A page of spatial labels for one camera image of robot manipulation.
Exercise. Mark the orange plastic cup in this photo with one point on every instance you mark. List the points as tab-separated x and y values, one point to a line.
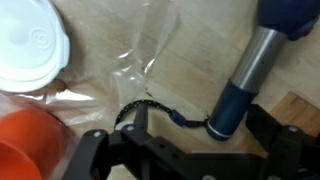
23	143

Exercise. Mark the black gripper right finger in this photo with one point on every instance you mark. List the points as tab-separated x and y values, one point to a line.
293	153

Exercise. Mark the white round plastic lid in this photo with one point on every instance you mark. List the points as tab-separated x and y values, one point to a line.
26	43

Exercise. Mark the clear plastic bag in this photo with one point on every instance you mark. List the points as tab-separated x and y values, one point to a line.
100	50

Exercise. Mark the blue and silver flashlight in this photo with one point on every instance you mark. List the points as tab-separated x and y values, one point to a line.
256	60

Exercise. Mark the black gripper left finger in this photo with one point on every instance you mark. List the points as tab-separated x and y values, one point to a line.
110	156

